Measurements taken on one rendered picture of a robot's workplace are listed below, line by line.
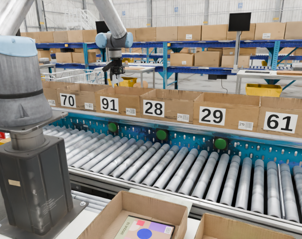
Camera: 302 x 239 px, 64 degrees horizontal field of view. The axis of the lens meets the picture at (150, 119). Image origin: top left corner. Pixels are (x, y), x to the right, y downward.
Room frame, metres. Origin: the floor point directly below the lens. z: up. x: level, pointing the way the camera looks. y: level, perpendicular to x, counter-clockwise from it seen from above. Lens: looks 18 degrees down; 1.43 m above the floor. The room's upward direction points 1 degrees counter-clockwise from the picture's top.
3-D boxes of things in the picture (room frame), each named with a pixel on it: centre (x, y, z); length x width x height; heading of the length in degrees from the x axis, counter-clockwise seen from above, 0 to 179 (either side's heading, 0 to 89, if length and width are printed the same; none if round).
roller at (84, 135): (1.56, 0.59, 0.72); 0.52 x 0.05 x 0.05; 155
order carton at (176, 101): (1.71, -0.16, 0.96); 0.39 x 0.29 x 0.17; 65
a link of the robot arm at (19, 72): (0.81, 0.45, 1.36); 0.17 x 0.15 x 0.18; 67
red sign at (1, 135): (1.38, 0.91, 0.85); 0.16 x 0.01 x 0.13; 65
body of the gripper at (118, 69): (1.74, 0.23, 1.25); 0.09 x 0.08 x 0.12; 65
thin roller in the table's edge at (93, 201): (0.92, 0.31, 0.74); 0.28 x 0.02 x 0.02; 68
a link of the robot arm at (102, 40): (1.63, 0.28, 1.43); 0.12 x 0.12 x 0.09; 67
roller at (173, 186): (1.20, -0.18, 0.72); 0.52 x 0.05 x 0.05; 155
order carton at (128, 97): (1.88, 0.19, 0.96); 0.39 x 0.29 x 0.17; 65
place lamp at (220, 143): (1.35, -0.43, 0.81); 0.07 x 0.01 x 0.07; 65
